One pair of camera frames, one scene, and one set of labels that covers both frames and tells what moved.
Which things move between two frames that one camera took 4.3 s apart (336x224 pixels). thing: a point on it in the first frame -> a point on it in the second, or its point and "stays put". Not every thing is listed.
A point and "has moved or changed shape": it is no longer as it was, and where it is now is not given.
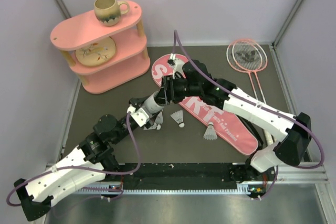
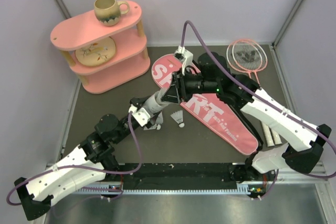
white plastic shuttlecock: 178,117 stays put
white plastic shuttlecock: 210,133 has moved or changed shape
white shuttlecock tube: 150,105 stays put
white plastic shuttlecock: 159,118 stays put
